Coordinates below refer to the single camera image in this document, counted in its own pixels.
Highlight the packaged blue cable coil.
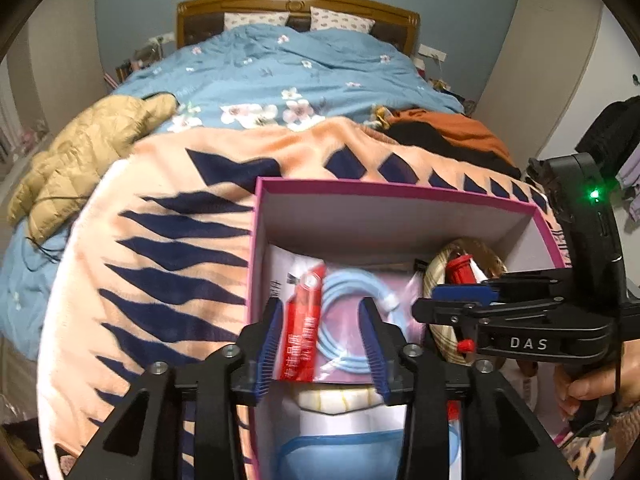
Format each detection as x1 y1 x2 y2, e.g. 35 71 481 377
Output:
259 244 426 386

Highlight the person right hand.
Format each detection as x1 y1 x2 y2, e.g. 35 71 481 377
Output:
553 339 640 420

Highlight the blue glasses case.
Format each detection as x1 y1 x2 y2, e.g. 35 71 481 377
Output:
276 431 461 480

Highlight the magenta cardboard storage box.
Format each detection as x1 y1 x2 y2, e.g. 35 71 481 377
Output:
247 178 564 479

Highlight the orange navy patterned blanket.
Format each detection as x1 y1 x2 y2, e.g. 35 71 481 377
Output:
37 116 601 480

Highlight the orange brown garment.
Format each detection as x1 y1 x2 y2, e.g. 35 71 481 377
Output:
385 108 513 164

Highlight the black garment on bed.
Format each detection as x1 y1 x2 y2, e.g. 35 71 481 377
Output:
386 122 522 180

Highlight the beige quilted jacket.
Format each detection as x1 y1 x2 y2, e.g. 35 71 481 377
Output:
6 92 178 244

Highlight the blue floral duvet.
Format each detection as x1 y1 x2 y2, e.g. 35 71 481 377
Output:
1 25 463 359

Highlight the floral pillow right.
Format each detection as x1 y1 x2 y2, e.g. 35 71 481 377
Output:
310 6 375 34

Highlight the floral pillow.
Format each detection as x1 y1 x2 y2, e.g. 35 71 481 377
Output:
224 12 290 32
310 6 375 34

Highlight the floral pillow left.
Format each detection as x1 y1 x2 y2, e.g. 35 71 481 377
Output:
224 12 290 32

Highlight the wooden bed headboard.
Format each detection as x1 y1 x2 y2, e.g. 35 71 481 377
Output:
175 0 420 55

